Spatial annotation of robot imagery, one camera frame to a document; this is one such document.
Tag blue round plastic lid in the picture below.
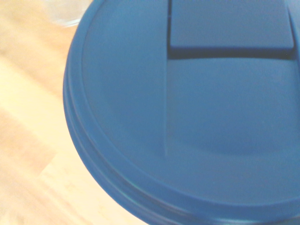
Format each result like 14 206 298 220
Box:
62 0 300 225

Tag glass container with teal lid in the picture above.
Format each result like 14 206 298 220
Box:
43 0 86 29

